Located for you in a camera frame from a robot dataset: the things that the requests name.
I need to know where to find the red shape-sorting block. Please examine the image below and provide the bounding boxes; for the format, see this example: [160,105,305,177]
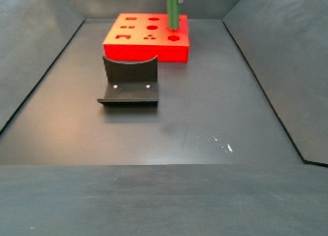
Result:
[102,13,189,63]

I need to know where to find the black curved holder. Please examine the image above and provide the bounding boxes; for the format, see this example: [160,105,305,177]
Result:
[97,57,158,106]

